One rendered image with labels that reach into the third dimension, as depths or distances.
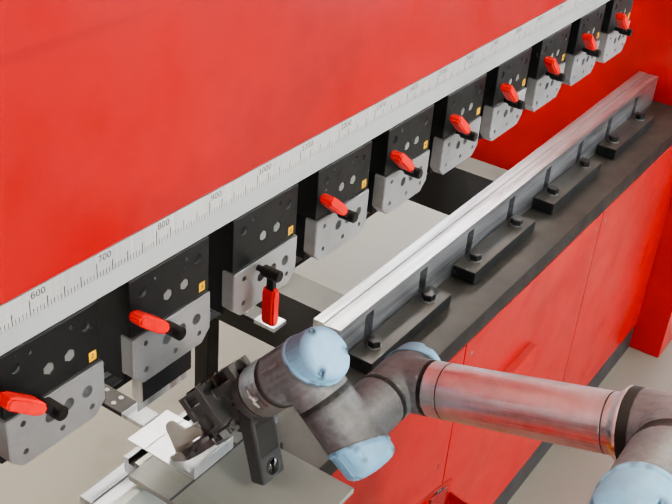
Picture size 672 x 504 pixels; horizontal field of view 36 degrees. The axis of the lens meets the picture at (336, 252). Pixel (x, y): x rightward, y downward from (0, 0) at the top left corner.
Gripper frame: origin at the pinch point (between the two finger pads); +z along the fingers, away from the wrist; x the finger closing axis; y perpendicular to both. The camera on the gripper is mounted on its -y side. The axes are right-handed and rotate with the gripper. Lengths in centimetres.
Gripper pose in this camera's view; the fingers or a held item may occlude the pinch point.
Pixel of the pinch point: (193, 447)
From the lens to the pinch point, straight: 153.2
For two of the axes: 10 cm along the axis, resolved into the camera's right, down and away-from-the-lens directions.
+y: -5.7, -8.2, 0.0
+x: -5.7, 3.9, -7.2
